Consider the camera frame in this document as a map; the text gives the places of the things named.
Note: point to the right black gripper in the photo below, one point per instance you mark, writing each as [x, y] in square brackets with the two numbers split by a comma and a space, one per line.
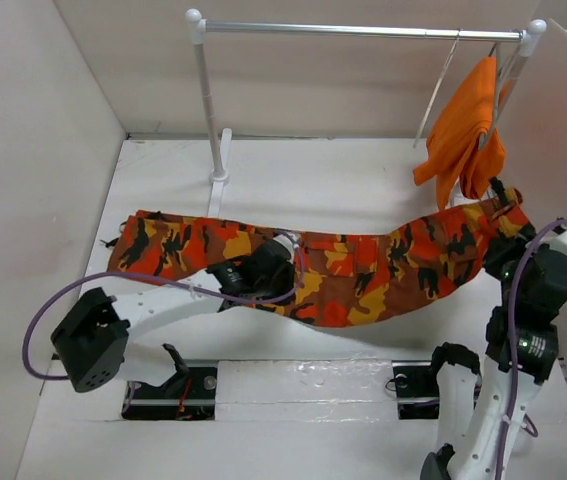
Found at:
[502, 247]

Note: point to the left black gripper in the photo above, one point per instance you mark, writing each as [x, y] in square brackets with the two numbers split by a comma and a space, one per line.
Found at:
[287, 273]

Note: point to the orange camouflage trousers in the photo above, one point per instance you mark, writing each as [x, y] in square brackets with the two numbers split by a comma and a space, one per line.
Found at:
[348, 280]

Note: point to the white hanger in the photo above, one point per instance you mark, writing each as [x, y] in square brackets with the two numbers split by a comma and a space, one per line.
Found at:
[436, 89]

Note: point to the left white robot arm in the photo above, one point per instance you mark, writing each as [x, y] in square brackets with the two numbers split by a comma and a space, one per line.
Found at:
[97, 340]

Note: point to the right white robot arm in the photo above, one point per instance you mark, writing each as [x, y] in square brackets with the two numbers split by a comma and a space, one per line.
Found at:
[483, 400]

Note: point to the orange cloth on hanger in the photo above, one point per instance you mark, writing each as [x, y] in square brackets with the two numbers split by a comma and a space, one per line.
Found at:
[463, 148]

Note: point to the grey hanger holding cloth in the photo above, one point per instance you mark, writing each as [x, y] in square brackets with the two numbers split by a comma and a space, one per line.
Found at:
[504, 67]

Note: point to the white foam block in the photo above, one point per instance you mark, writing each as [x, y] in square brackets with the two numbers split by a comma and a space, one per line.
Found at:
[334, 391]

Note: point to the white metal clothes rack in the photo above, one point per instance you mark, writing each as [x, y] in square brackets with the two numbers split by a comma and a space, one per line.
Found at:
[220, 141]

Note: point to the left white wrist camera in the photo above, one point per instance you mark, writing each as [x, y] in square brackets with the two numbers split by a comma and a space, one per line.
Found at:
[290, 244]

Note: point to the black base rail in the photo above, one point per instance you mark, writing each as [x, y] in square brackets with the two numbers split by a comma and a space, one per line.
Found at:
[412, 385]

